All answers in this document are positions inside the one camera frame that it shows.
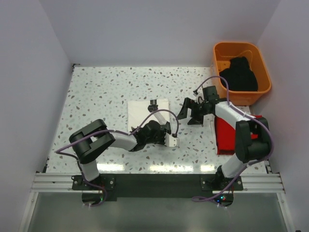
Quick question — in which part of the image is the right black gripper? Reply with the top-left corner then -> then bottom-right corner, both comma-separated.
176,97 -> 211,126

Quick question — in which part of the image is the white t shirt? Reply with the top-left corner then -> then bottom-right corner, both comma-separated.
127,100 -> 170,134

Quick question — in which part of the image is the black garment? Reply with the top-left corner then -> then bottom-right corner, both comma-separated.
219,57 -> 258,91

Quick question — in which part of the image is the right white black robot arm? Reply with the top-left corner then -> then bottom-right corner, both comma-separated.
177,86 -> 272,190

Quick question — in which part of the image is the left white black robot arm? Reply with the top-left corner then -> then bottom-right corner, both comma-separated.
69,119 -> 179,189

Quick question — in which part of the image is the folded red t shirt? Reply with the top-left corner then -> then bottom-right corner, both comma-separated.
214,116 -> 268,163

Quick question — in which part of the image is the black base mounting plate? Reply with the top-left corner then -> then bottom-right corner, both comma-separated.
71,174 -> 244,206

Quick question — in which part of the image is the orange plastic bin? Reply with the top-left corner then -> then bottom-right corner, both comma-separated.
211,42 -> 272,106

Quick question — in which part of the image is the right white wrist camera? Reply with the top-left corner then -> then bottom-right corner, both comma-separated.
195,92 -> 204,103

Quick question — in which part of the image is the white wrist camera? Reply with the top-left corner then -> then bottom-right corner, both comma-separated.
195,92 -> 204,103
165,133 -> 180,147

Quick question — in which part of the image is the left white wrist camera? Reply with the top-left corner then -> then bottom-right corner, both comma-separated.
165,133 -> 180,147

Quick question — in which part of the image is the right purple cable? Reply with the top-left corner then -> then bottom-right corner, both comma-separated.
192,75 -> 275,203

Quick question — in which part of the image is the purple cable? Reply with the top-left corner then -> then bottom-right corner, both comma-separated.
55,109 -> 180,207
192,75 -> 275,203

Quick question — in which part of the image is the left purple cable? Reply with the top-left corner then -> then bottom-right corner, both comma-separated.
55,109 -> 180,207

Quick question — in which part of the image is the aluminium extrusion rail frame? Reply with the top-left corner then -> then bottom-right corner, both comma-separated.
18,154 -> 293,232

